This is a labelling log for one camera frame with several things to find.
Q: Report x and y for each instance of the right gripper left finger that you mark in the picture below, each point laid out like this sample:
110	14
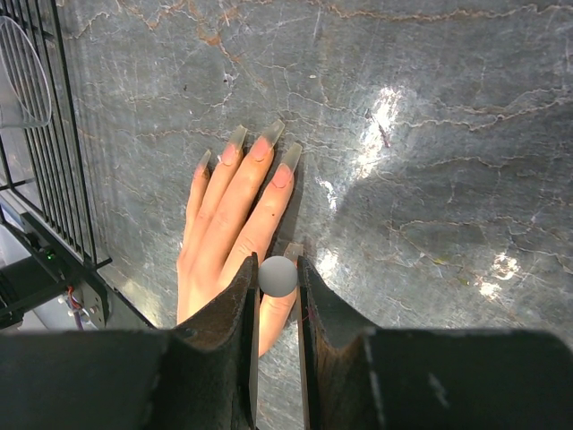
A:
200	375

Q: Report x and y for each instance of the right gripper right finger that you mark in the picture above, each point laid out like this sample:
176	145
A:
358	375

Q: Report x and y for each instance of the white nail polish cap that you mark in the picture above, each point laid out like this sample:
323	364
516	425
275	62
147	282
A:
277	276

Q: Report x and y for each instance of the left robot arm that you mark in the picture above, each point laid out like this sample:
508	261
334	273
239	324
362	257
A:
48	270

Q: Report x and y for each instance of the mannequin hand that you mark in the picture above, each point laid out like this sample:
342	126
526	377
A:
233	212

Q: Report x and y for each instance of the clear glass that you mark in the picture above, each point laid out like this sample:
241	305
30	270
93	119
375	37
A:
25	96

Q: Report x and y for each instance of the black wire rack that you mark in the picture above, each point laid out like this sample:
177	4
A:
42	167

